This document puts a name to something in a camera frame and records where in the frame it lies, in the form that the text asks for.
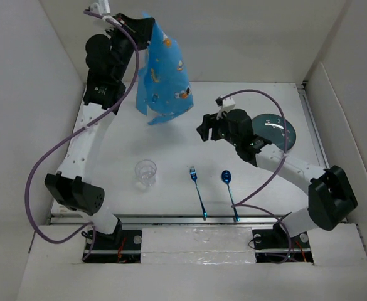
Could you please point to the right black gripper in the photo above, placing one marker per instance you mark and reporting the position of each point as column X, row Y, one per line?
column 211, row 121

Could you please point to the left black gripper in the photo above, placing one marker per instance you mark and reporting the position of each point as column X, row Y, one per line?
column 140, row 29

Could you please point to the dark teal plate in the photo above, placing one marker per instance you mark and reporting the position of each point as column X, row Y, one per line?
column 271, row 127

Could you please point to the blue metal spoon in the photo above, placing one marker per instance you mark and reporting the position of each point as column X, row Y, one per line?
column 226, row 178

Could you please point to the blue metal fork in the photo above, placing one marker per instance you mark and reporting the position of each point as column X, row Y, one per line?
column 194, row 177

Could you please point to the blue space print placemat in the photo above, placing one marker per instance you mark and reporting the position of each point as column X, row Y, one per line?
column 163, row 84

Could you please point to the clear plastic cup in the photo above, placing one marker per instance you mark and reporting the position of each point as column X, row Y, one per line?
column 145, row 171

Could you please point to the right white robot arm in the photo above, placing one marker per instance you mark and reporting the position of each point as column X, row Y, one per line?
column 330, row 195

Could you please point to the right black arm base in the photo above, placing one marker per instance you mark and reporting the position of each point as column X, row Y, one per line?
column 270, row 248

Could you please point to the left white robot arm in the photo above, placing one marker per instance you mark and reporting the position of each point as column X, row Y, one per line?
column 71, row 186

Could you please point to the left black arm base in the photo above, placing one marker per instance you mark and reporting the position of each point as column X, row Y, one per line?
column 126, row 251

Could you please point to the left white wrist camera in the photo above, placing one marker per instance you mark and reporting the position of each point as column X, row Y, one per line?
column 101, row 7

